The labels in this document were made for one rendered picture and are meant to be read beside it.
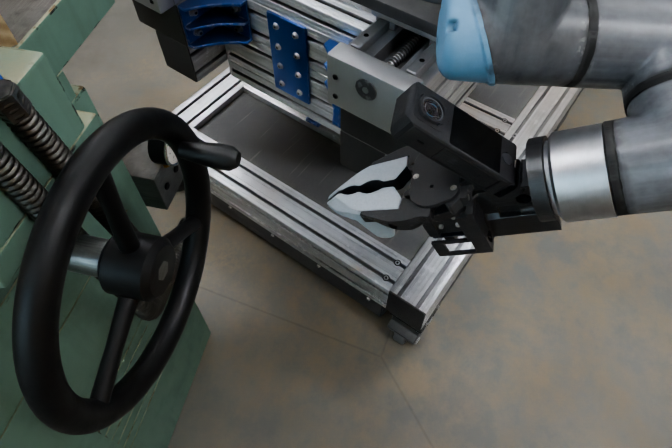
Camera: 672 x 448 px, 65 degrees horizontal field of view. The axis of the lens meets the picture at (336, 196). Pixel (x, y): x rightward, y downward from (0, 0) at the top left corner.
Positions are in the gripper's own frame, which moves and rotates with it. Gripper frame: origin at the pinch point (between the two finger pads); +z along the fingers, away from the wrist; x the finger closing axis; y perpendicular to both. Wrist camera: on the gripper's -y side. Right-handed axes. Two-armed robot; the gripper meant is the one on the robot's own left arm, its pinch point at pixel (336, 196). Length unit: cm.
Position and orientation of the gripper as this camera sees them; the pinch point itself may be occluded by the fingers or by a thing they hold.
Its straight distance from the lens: 52.6
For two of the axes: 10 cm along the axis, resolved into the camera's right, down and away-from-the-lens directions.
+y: 4.9, 6.0, 6.4
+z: -8.5, 1.4, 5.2
